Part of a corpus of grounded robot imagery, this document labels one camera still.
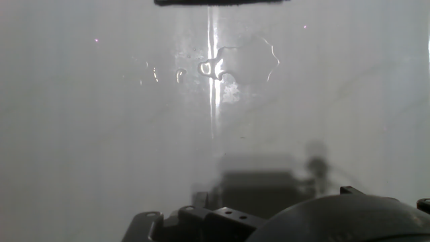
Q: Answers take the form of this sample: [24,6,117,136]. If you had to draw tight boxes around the clear water puddle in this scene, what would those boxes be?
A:
[197,35,281,85]

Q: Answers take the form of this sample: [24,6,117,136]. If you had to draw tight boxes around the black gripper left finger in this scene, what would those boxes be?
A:
[120,204,267,242]

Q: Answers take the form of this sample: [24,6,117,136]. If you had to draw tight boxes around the dark grey terry cloth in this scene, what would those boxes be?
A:
[153,0,292,7]

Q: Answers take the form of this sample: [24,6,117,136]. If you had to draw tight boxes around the grey plastic table mat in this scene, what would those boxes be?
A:
[0,0,430,242]

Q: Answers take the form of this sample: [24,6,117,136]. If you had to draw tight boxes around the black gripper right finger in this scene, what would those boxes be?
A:
[339,186,367,196]

